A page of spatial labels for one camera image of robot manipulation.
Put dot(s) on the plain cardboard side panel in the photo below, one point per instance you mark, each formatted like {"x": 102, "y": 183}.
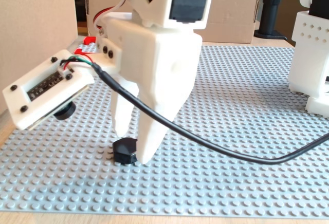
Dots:
{"x": 30, "y": 16}

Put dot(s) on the narrow white gripper finger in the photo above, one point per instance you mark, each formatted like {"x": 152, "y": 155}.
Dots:
{"x": 121, "y": 117}

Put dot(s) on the black pole stand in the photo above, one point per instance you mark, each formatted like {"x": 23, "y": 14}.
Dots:
{"x": 271, "y": 8}

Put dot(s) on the wide white gripper finger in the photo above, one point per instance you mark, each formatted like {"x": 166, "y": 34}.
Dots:
{"x": 159, "y": 75}

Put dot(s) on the grey Lego baseplate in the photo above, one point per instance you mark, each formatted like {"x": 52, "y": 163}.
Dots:
{"x": 218, "y": 105}

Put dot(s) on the black hexagonal Lego piece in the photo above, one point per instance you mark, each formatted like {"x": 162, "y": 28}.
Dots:
{"x": 123, "y": 150}

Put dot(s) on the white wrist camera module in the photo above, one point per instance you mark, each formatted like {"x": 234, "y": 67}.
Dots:
{"x": 18, "y": 105}

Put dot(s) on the red corner Lego brick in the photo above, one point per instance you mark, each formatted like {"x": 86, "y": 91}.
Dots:
{"x": 89, "y": 40}
{"x": 80, "y": 52}

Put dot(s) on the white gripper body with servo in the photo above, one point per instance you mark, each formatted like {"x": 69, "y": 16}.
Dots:
{"x": 159, "y": 62}

